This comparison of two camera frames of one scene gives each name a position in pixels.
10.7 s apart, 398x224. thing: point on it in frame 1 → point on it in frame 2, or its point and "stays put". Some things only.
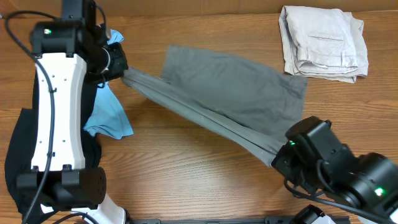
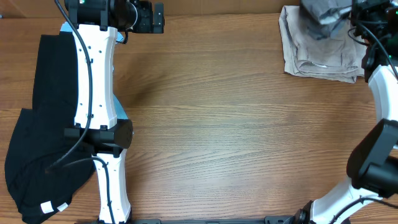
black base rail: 267,220 stays put
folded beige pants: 323,42 stays put
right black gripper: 288,168 → 360,7
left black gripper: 118,65 → 145,9
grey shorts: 249,105 → 325,18
